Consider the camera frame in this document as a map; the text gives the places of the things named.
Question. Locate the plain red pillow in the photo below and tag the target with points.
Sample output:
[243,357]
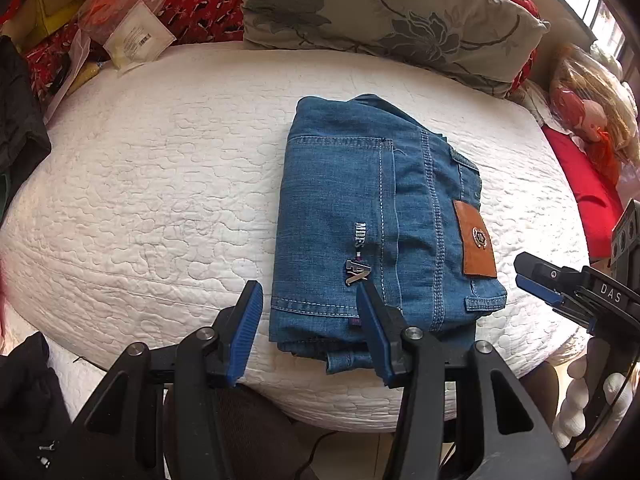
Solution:
[582,185]

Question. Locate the doll in plastic bag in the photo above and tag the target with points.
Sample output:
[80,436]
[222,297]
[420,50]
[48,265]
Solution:
[595,110]

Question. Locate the white flat packet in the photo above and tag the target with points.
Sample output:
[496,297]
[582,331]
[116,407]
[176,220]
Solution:
[137,37]

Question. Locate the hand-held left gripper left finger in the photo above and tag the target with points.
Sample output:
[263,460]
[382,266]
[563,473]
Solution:
[245,340]

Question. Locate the white quilted bed cover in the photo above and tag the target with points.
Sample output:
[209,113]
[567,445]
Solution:
[150,185]

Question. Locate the black jacket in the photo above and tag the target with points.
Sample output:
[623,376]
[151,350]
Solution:
[20,110]

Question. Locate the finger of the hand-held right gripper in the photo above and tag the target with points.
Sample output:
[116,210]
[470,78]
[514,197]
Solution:
[537,287]
[545,271]

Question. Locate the beige headboard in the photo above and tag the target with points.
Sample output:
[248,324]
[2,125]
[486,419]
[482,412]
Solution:
[560,5]

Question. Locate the cardboard box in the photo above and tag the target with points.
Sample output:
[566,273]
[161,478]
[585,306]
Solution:
[50,0]

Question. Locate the blue denim pants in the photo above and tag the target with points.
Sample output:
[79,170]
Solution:
[340,200]

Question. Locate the person's left leg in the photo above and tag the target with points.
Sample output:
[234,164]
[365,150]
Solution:
[250,435]

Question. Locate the grey floral pillow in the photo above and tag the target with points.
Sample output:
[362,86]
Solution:
[400,10]

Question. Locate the black printed garment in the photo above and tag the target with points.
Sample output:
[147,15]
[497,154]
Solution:
[30,400]

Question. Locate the green garment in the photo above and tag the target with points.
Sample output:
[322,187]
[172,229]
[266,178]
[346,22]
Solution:
[4,195]

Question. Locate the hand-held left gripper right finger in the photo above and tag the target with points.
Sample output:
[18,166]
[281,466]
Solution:
[377,340]

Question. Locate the person's right hand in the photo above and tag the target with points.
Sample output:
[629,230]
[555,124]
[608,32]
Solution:
[572,400]

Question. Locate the white paper sheet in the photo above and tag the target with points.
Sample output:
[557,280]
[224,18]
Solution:
[67,80]

